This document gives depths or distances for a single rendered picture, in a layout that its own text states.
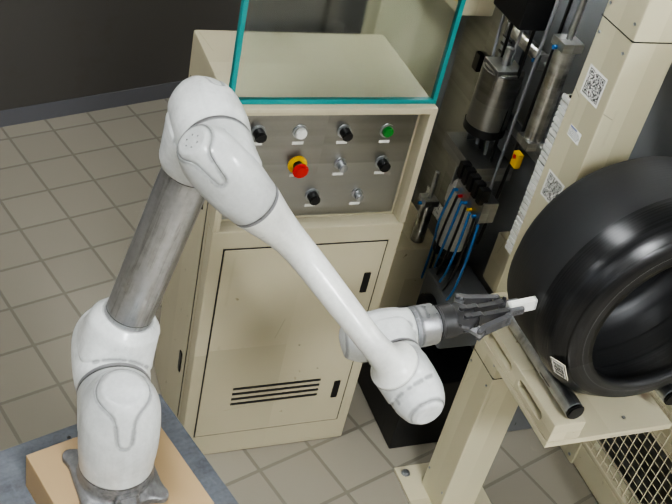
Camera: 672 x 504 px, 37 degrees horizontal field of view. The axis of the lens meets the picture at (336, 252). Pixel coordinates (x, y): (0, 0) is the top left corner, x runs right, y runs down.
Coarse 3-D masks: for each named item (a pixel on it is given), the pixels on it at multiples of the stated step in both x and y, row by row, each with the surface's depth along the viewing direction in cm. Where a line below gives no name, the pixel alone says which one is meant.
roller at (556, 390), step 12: (516, 324) 248; (516, 336) 247; (528, 348) 243; (540, 360) 239; (540, 372) 238; (552, 384) 234; (564, 396) 231; (576, 396) 231; (564, 408) 230; (576, 408) 228
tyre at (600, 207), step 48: (576, 192) 215; (624, 192) 210; (528, 240) 220; (576, 240) 209; (624, 240) 203; (528, 288) 219; (576, 288) 206; (624, 288) 204; (528, 336) 227; (576, 336) 211; (624, 336) 250; (576, 384) 224; (624, 384) 228
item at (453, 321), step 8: (440, 304) 210; (448, 304) 210; (456, 304) 213; (440, 312) 208; (448, 312) 208; (456, 312) 212; (464, 312) 212; (448, 320) 207; (456, 320) 208; (464, 320) 210; (472, 320) 210; (448, 328) 207; (456, 328) 208; (464, 328) 208; (448, 336) 209
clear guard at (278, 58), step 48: (288, 0) 222; (336, 0) 226; (384, 0) 231; (432, 0) 235; (240, 48) 226; (288, 48) 230; (336, 48) 235; (384, 48) 239; (432, 48) 244; (240, 96) 235; (288, 96) 239; (336, 96) 244; (384, 96) 248; (432, 96) 253
